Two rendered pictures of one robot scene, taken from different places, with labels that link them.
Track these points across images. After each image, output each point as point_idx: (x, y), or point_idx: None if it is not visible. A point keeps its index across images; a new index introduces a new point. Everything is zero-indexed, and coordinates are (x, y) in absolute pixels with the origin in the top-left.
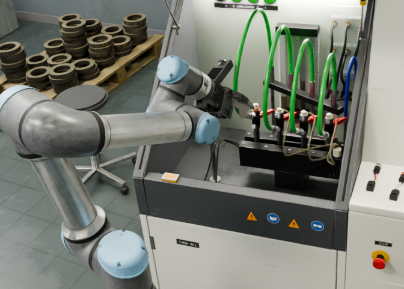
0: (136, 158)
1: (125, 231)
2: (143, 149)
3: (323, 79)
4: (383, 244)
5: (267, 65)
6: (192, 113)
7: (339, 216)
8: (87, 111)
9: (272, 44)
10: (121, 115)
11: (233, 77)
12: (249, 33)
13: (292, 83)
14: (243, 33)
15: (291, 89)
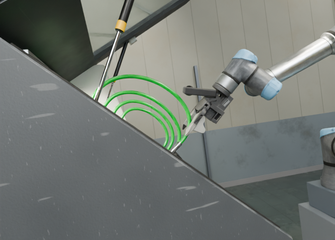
0: (273, 226)
1: (330, 128)
2: (259, 212)
3: (152, 112)
4: None
5: (161, 103)
6: None
7: None
8: (328, 30)
9: (145, 94)
10: (307, 45)
11: (184, 103)
12: None
13: (162, 113)
14: (154, 79)
15: (165, 116)
